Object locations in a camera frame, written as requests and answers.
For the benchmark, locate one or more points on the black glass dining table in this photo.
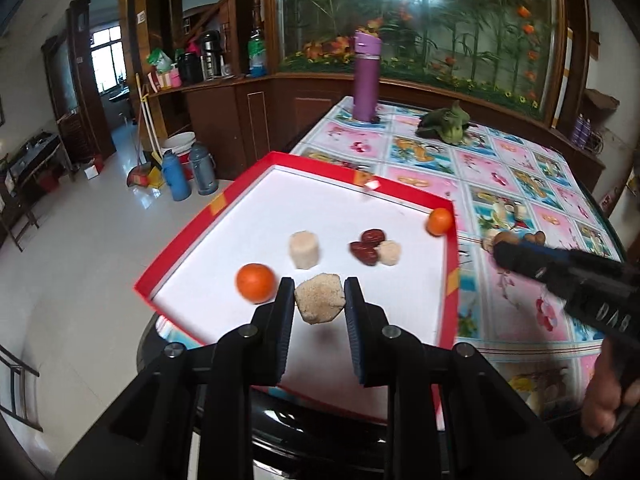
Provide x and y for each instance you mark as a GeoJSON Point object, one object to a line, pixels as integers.
{"type": "Point", "coordinates": [320, 430]}

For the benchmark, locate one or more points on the person's right hand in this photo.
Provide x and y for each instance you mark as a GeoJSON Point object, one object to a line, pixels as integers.
{"type": "Point", "coordinates": [602, 390]}

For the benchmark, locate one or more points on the black kettle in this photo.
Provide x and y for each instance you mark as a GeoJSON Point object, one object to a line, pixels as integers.
{"type": "Point", "coordinates": [189, 67]}

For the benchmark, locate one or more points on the blue thermos flask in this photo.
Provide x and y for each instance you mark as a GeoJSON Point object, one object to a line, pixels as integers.
{"type": "Point", "coordinates": [176, 176]}

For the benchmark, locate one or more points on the red dustpan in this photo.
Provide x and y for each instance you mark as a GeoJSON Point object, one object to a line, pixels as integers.
{"type": "Point", "coordinates": [140, 177]}

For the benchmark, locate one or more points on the white rolled poster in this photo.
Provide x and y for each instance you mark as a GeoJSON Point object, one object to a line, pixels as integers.
{"type": "Point", "coordinates": [564, 85]}

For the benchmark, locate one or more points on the floral glass partition panel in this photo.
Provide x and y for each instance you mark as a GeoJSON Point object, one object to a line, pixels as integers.
{"type": "Point", "coordinates": [425, 20]}

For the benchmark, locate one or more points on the red-rimmed white tray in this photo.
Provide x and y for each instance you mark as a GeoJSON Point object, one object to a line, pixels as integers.
{"type": "Point", "coordinates": [350, 200]}

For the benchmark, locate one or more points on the purple spray can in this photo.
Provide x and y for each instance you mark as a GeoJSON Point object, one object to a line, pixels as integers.
{"type": "Point", "coordinates": [578, 127]}
{"type": "Point", "coordinates": [587, 130]}

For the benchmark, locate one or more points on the red date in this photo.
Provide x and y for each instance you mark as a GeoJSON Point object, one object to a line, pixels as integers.
{"type": "Point", "coordinates": [364, 254]}
{"type": "Point", "coordinates": [372, 236]}

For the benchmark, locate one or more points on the grey thermos flask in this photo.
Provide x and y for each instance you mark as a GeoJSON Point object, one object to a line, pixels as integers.
{"type": "Point", "coordinates": [202, 170]}

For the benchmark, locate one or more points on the white plastic bucket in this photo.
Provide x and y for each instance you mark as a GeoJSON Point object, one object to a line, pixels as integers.
{"type": "Point", "coordinates": [180, 142]}

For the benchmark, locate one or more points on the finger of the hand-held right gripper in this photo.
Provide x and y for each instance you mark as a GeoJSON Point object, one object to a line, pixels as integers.
{"type": "Point", "coordinates": [555, 252]}
{"type": "Point", "coordinates": [522, 262]}

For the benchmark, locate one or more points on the brown longan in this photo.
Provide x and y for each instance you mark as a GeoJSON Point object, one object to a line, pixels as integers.
{"type": "Point", "coordinates": [491, 241]}
{"type": "Point", "coordinates": [537, 236]}

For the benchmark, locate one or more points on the orange tangerine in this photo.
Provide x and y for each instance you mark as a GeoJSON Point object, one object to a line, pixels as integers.
{"type": "Point", "coordinates": [256, 282]}
{"type": "Point", "coordinates": [440, 221]}

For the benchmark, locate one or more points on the purple water bottle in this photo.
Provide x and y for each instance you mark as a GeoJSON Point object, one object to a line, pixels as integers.
{"type": "Point", "coordinates": [365, 80]}

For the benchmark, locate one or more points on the black airpot flask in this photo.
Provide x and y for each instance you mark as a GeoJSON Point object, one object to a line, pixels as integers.
{"type": "Point", "coordinates": [210, 55]}

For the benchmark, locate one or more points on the pink printed tablecloth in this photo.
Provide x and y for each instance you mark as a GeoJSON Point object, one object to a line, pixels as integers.
{"type": "Point", "coordinates": [500, 175]}

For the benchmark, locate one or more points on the wooden wall shelf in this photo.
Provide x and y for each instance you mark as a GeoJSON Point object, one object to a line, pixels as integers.
{"type": "Point", "coordinates": [600, 100]}

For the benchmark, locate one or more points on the green bok choy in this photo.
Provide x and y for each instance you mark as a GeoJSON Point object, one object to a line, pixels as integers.
{"type": "Point", "coordinates": [447, 122]}

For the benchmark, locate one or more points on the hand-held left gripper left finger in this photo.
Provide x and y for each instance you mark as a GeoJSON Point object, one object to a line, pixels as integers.
{"type": "Point", "coordinates": [285, 330]}

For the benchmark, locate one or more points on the small white carton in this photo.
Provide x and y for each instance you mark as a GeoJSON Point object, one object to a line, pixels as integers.
{"type": "Point", "coordinates": [92, 170]}

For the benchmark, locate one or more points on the cloth covered side table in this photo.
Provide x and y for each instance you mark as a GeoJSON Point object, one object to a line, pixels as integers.
{"type": "Point", "coordinates": [35, 155]}

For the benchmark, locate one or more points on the green plastic bottle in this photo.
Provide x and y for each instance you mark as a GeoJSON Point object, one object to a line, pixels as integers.
{"type": "Point", "coordinates": [256, 52]}

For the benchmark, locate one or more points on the brown wooden cabinet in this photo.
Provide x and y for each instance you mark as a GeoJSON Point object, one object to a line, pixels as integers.
{"type": "Point", "coordinates": [240, 110]}

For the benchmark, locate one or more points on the green snack bag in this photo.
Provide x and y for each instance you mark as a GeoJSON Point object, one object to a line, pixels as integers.
{"type": "Point", "coordinates": [160, 60]}

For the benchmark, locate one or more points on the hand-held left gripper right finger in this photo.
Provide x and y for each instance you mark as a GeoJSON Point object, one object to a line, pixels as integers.
{"type": "Point", "coordinates": [356, 345]}

